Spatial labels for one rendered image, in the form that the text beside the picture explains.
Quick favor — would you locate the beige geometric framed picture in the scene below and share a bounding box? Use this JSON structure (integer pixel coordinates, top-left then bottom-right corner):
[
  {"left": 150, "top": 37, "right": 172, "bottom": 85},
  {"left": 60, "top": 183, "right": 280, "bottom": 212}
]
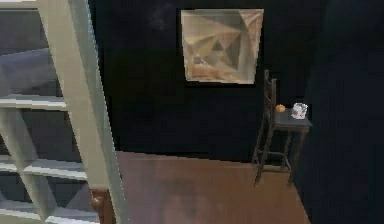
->
[{"left": 177, "top": 7, "right": 265, "bottom": 86}]

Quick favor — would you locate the dark wooden chair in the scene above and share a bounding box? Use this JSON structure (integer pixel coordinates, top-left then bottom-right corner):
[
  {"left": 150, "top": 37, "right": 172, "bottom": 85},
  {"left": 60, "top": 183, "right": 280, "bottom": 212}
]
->
[{"left": 251, "top": 69, "right": 314, "bottom": 188}]

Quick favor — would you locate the white shelf unit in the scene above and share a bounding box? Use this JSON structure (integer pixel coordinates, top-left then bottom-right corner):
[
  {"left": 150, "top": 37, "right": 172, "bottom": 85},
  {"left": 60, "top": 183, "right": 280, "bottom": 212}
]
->
[{"left": 0, "top": 0, "right": 130, "bottom": 224}]

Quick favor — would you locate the brown wooden post knob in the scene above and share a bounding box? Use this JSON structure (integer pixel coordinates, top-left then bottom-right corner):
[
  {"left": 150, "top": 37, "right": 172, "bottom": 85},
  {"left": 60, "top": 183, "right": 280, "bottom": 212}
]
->
[{"left": 89, "top": 188, "right": 117, "bottom": 224}]

